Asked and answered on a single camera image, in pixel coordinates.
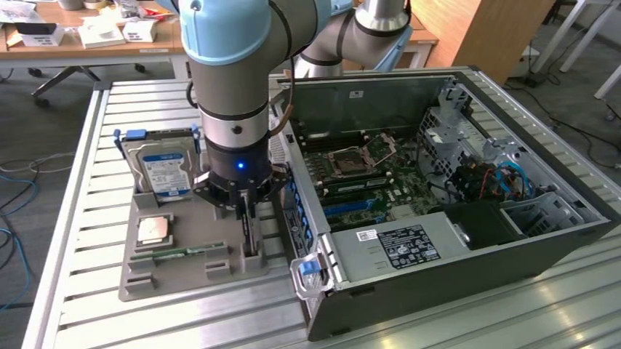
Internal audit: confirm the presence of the grey plastic parts rack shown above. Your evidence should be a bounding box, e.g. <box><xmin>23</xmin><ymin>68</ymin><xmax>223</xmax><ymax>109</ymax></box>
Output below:
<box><xmin>118</xmin><ymin>151</ymin><xmax>273</xmax><ymax>302</ymax></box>

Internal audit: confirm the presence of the white box with round disc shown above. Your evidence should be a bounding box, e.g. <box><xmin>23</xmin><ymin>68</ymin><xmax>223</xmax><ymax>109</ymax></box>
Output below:
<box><xmin>77</xmin><ymin>22</ymin><xmax>126</xmax><ymax>49</ymax></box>

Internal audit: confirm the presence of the perforated metal drive cage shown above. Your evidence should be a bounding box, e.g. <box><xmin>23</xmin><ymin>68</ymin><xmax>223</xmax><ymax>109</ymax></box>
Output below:
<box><xmin>417</xmin><ymin>105</ymin><xmax>487</xmax><ymax>175</ymax></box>

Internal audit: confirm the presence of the grey power supply with label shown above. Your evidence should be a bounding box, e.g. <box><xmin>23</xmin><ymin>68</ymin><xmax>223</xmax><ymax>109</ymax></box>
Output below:
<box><xmin>320</xmin><ymin>212</ymin><xmax>472</xmax><ymax>284</ymax></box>

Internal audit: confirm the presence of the red wire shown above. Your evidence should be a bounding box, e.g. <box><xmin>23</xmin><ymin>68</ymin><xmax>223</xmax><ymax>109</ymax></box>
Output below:
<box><xmin>480</xmin><ymin>167</ymin><xmax>501</xmax><ymax>197</ymax></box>

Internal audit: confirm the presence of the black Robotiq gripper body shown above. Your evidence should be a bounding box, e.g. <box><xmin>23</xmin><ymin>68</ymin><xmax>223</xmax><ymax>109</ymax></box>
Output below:
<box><xmin>207</xmin><ymin>143</ymin><xmax>273</xmax><ymax>208</ymax></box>

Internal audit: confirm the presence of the open metal socket cover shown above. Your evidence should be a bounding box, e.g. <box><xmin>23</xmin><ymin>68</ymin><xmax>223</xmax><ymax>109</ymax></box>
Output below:
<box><xmin>361</xmin><ymin>131</ymin><xmax>400</xmax><ymax>163</ymax></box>

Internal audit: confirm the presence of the green motherboard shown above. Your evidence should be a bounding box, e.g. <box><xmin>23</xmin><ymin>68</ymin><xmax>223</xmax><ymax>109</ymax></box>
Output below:
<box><xmin>296</xmin><ymin>123</ymin><xmax>448</xmax><ymax>233</ymax></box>

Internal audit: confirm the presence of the black open PC case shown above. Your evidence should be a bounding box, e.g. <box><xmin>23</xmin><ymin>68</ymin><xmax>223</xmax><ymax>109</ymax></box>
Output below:
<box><xmin>256</xmin><ymin>65</ymin><xmax>616</xmax><ymax>342</ymax></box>

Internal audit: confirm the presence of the blue expansion slot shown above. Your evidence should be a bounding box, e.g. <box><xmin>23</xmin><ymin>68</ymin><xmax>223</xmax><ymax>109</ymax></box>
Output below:
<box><xmin>324</xmin><ymin>201</ymin><xmax>378</xmax><ymax>216</ymax></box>

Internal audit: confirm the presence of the white table frame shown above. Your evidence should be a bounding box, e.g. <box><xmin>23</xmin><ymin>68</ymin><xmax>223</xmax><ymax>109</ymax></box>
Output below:
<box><xmin>531</xmin><ymin>0</ymin><xmax>621</xmax><ymax>99</ymax></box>

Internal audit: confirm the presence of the hard disk in blue caddy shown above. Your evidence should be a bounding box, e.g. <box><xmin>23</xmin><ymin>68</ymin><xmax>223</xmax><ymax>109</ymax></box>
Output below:
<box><xmin>114</xmin><ymin>125</ymin><xmax>210</xmax><ymax>203</ymax></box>

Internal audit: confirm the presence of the copper-toned CPU chip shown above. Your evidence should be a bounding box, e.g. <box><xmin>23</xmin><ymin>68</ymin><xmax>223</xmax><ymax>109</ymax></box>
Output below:
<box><xmin>137</xmin><ymin>217</ymin><xmax>171</xmax><ymax>244</ymax></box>

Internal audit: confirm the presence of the grey wheeled desk foot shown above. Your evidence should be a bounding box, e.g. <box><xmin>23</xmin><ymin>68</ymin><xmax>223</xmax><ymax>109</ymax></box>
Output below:
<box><xmin>29</xmin><ymin>63</ymin><xmax>147</xmax><ymax>108</ymax></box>

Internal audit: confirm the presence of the wooden cabinet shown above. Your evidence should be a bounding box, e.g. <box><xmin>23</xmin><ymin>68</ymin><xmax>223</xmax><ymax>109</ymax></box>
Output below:
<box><xmin>412</xmin><ymin>0</ymin><xmax>557</xmax><ymax>83</ymax></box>

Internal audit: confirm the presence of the blue wire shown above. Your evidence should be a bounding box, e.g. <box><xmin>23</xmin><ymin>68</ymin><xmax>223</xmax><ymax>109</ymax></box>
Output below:
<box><xmin>495</xmin><ymin>161</ymin><xmax>535</xmax><ymax>199</ymax></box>

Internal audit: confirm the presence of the white floor cable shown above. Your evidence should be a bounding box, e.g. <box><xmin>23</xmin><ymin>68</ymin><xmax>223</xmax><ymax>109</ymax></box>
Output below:
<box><xmin>0</xmin><ymin>152</ymin><xmax>77</xmax><ymax>175</ymax></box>

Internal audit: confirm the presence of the installed black RAM stick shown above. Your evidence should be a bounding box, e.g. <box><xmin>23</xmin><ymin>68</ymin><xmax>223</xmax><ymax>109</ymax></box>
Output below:
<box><xmin>325</xmin><ymin>177</ymin><xmax>393</xmax><ymax>199</ymax></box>

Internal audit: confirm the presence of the blue floor cable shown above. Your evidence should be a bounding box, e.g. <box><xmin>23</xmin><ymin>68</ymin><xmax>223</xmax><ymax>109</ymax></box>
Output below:
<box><xmin>0</xmin><ymin>174</ymin><xmax>38</xmax><ymax>310</ymax></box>

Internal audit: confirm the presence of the white box with black lid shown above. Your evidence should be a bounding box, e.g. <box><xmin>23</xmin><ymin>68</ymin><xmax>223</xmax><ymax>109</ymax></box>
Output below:
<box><xmin>14</xmin><ymin>22</ymin><xmax>66</xmax><ymax>47</ymax></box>

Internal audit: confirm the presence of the wooden desk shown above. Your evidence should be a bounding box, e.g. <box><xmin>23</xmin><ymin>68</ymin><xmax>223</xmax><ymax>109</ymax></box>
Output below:
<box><xmin>0</xmin><ymin>0</ymin><xmax>441</xmax><ymax>79</ymax></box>

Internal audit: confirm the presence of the silver disk bay cage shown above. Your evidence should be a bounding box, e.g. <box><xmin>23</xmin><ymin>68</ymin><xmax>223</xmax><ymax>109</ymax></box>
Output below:
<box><xmin>499</xmin><ymin>192</ymin><xmax>587</xmax><ymax>239</ymax></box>

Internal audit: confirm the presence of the black GPU card metal bracket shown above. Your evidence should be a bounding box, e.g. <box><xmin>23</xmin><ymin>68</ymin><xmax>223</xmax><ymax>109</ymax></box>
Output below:
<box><xmin>237</xmin><ymin>188</ymin><xmax>262</xmax><ymax>257</ymax></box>

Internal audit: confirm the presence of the white box with black print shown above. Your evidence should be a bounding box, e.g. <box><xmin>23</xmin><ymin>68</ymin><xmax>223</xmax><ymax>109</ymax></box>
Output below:
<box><xmin>121</xmin><ymin>20</ymin><xmax>159</xmax><ymax>44</ymax></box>

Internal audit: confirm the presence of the green RAM stick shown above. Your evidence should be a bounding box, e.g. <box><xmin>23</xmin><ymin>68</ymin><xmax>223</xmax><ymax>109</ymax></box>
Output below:
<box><xmin>130</xmin><ymin>244</ymin><xmax>229</xmax><ymax>261</ymax></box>

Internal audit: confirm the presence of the white electrical box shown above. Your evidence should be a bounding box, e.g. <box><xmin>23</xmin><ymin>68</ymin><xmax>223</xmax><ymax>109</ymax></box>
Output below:
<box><xmin>519</xmin><ymin>47</ymin><xmax>543</xmax><ymax>79</ymax></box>

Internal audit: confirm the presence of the CPU socket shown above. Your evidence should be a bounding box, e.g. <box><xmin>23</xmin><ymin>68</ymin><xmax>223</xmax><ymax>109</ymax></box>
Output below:
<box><xmin>329</xmin><ymin>148</ymin><xmax>373</xmax><ymax>179</ymax></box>

